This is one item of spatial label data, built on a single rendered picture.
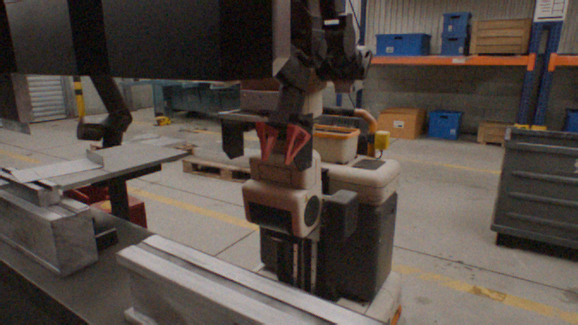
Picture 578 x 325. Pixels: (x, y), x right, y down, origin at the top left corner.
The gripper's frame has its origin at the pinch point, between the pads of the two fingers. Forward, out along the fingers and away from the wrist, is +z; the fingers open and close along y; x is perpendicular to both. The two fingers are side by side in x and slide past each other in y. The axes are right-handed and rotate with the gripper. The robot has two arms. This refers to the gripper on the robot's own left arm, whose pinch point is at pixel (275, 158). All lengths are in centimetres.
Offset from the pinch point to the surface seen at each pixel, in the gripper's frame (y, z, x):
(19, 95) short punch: -23.0, 2.7, -37.5
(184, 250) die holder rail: 8.6, 17.3, -28.1
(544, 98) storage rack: 73, -203, 456
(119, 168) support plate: -19.5, 9.7, -20.0
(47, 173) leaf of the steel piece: -27.2, 13.5, -27.8
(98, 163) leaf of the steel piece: -25.1, 9.8, -20.6
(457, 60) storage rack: -33, -243, 435
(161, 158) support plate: -18.8, 5.7, -12.0
